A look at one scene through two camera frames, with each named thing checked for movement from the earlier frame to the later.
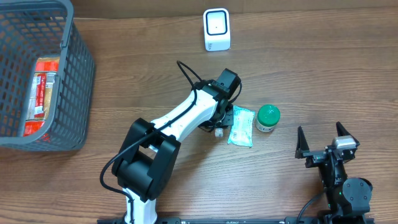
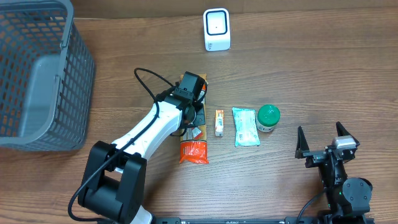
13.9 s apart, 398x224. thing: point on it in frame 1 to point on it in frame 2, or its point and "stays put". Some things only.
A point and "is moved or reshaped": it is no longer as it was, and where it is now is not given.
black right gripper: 316,157 stays put
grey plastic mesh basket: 30,29 stays put
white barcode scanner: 217,31 stays put
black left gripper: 229,116 to 199,115
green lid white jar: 268,116 stays put
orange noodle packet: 41,94 to 193,141
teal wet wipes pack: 241,129 is moved or reshaped
